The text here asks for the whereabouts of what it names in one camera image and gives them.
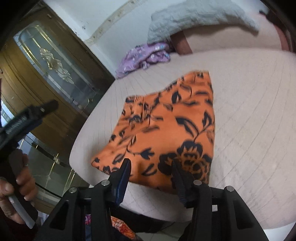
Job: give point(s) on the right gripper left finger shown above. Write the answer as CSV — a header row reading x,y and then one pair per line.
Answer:
x,y
67,220

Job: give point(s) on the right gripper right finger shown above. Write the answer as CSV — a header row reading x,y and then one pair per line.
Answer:
x,y
218,214

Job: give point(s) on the orange black floral garment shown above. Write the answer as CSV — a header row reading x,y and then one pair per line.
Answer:
x,y
175,124

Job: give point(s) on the person's left hand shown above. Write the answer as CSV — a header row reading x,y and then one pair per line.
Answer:
x,y
18,188

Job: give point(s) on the wooden glass panel door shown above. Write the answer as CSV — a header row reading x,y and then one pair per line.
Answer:
x,y
43,60

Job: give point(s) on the pink quilted mattress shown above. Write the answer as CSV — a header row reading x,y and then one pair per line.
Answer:
x,y
254,104

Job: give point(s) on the purple floral garment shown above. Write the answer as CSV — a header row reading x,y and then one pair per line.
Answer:
x,y
142,56

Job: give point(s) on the pink bolster cushion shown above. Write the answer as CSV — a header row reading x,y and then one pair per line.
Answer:
x,y
272,35

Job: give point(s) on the grey quilted pillow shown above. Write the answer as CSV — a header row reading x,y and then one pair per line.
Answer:
x,y
189,14

